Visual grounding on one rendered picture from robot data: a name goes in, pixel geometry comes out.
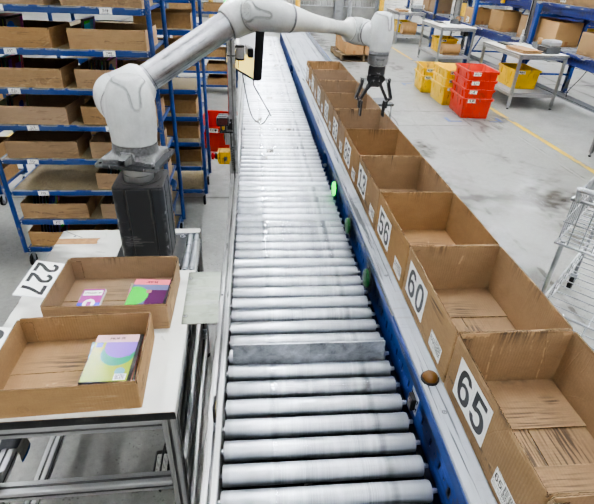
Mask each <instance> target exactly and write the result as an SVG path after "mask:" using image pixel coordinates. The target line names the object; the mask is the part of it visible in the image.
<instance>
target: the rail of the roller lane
mask: <svg viewBox="0 0 594 504"><path fill-rule="evenodd" d="M243 77H244V83H245V75H243ZM243 77H242V73H241V81H240V92H239V102H238V112H237V131H238V165H239V163H240V158H241V157H240V155H241V154H240V152H241V150H240V148H241V147H240V145H241V139H242V137H241V136H242V135H241V133H242V132H241V130H242V122H243V121H242V120H243V119H242V115H243V99H244V83H243ZM239 167H240V165H239ZM239 175H240V173H238V174H236V173H235V175H234V174H231V184H230V195H229V205H228V215H227V225H226V236H225V246H224V256H223V267H222V277H221V287H220V298H219V315H218V323H217V328H216V341H215V349H214V359H213V370H212V380H211V390H210V400H209V411H208V421H207V431H206V442H205V452H204V462H203V473H202V483H201V493H200V503H199V504H218V500H220V496H221V479H219V477H220V474H222V462H223V454H221V449H223V446H224V432H222V429H223V427H225V412H224V407H226V395H227V393H225V389H227V378H228V376H226V372H228V361H229V360H227V356H229V345H228V341H230V332H229V328H230V327H231V319H230V315H231V310H232V307H230V304H232V296H231V293H233V286H232V282H233V277H234V276H232V273H234V267H233V264H234V260H235V258H233V256H234V255H235V250H234V247H235V243H236V242H234V240H235V239H236V235H235V232H236V228H235V225H237V221H236V218H237V215H236V212H237V206H238V203H237V200H238V197H237V195H238V190H239V187H238V185H239V182H238V180H239V178H238V177H239ZM235 176H236V178H235ZM214 395H215V396H216V401H217V417H216V422H215V432H214V426H213V414H212V399H214Z"/></svg>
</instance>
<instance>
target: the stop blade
mask: <svg viewBox="0 0 594 504"><path fill-rule="evenodd" d="M385 343H386V341H385V340H371V341H335V342H299V343H263V344H233V345H232V347H233V365H250V364H281V363H312V362H344V361H375V360H382V359H383V353H384V348H385Z"/></svg>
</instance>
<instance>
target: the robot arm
mask: <svg viewBox="0 0 594 504"><path fill-rule="evenodd" d="M256 31H259V32H274V33H300V32H314V33H332V34H337V35H340V36H342V39H343V40H344V41H345V42H348V43H351V44H354V45H362V46H368V47H369V55H368V64H370V65H369V69H368V75H367V77H360V83H359V86H358V88H357V91H356V93H355V96H354V98H355V99H356V100H358V103H357V107H358V108H359V113H358V115H359V116H361V112H362V104H363V101H362V98H363V97H364V96H365V94H366V93H367V91H368V90H369V89H370V87H379V88H380V90H381V92H382V95H383V97H384V99H385V100H383V102H382V110H381V116H382V117H384V112H385V109H386V108H387V104H388V102H389V101H390V100H392V93H391V85H390V83H391V79H390V78H389V77H388V78H385V69H386V66H385V65H387V64H388V59H389V52H390V48H391V46H392V42H393V36H394V17H393V15H392V14H391V13H389V12H386V11H377V12H376V13H375V14H374V16H373V17H372V19H371V21H370V20H368V19H364V18H362V17H348V18H346V19H345V21H339V20H334V19H330V18H327V17H324V16H320V15H316V14H313V13H311V12H308V11H306V10H304V9H301V8H299V7H297V6H295V5H293V4H290V3H287V2H285V1H282V0H226V1H225V2H224V3H223V4H222V5H221V6H220V8H219V10H218V13H217V14H216V15H214V16H213V17H211V18H210V19H208V20H207V21H205V22H204V23H202V24H201V25H199V26H198V27H196V28H195V29H193V30H192V31H190V32H189V33H187V34H186V35H184V36H183V37H181V38H180V39H178V40H177V41H175V42H174V43H172V44H171V45H169V46H168V47H166V48H165V49H163V50H162V51H161V52H159V53H158V54H156V55H155V56H153V57H152V58H150V59H149V60H147V61H146V62H144V63H143V64H141V65H140V66H138V65H137V64H130V63H129V64H127V65H125V66H123V67H120V68H118V69H116V70H114V71H111V72H109V73H105V74H103V75H101V76H100V77H99V78H98V79H97V80H96V82H95V84H94V87H93V99H94V102H95V105H96V107H97V109H98V110H99V112H100V113H101V114H102V115H103V116H104V117H105V119H106V122H107V126H108V128H109V132H110V136H111V141H112V151H111V152H110V153H109V154H107V155H106V156H104V157H102V162H103V163H115V164H118V166H119V167H126V166H129V165H136V166H144V167H148V168H151V167H154V166H155V163H156V162H157V161H158V160H159V159H160V158H161V157H162V155H163V154H165V153H166V152H168V147H166V146H158V141H157V116H156V107H155V101H154V100H155V98H156V93H157V91H156V90H157V89H158V88H160V87H161V86H163V85H164V84H166V83H167V82H169V81H170V80H172V79H173V78H175V77H176V76H178V75H179V74H180V73H182V72H183V71H185V70H186V69H188V68H189V67H191V66H192V65H194V64H195V63H197V62H198V61H200V60H201V59H202V58H204V57H205V56H207V55H208V54H210V53H211V52H213V51H214V50H216V49H217V48H219V47H220V46H221V45H223V44H224V43H226V42H227V41H229V40H230V39H232V38H234V39H238V38H241V37H243V36H246V35H248V34H251V33H254V32H256ZM366 80H367V81H368V84H367V85H366V87H365V88H364V90H363V91H362V93H361V94H360V91H361V89H362V86H363V84H364V82H365V81H366ZM384 81H385V82H386V83H387V91H388V98H387V96H386V93H385V91H384V88H383V86H382V83H383V82H384ZM359 94H360V96H359ZM358 96H359V97H358Z"/></svg>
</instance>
